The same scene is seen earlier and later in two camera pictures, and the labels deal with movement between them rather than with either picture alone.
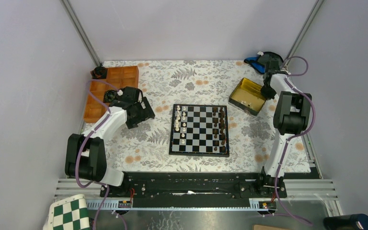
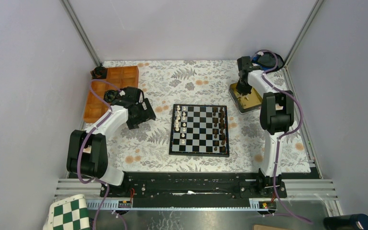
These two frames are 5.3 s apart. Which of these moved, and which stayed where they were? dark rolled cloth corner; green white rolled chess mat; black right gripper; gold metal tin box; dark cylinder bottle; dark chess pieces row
Moved: black right gripper; gold metal tin box
Stayed: dark rolled cloth corner; green white rolled chess mat; dark chess pieces row; dark cylinder bottle
